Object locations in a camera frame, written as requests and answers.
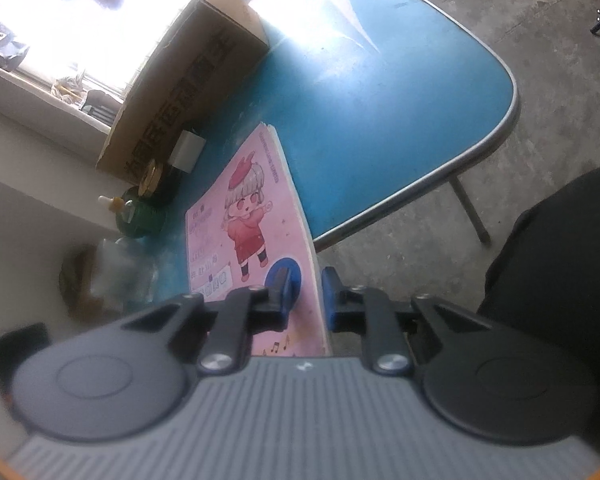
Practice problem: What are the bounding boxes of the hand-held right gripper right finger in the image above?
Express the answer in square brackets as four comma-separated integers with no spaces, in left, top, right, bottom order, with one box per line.
[321,267,486,376]

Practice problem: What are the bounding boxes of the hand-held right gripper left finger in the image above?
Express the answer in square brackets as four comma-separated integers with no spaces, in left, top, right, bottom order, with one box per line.
[122,267,293,376]

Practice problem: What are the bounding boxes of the pink cartoon notebook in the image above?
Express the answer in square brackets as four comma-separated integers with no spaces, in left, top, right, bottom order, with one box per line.
[185,122,331,358]

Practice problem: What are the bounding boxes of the clear glass cup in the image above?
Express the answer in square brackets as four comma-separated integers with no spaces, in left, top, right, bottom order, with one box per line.
[87,237,160,313]

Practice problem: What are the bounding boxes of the round green jar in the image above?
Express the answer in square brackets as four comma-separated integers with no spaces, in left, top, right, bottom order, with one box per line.
[114,185,170,238]

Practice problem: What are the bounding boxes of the green dropper bottle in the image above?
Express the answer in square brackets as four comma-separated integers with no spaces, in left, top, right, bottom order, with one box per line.
[97,194,136,221]

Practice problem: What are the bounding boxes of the gold lidded black jar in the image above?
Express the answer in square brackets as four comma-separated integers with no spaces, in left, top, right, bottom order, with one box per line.
[139,157,181,206]

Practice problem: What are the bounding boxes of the printed cardboard box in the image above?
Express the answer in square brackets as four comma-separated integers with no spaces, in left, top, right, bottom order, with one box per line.
[95,0,271,186]

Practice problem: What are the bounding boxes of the metal table leg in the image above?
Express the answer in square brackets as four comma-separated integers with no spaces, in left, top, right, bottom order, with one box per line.
[447,175,492,246]

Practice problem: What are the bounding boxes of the white charger adapter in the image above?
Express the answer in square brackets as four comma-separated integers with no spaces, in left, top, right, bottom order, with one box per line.
[169,130,206,173]

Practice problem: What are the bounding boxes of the person's dark trousers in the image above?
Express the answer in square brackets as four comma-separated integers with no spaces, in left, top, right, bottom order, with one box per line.
[477,162,600,396]

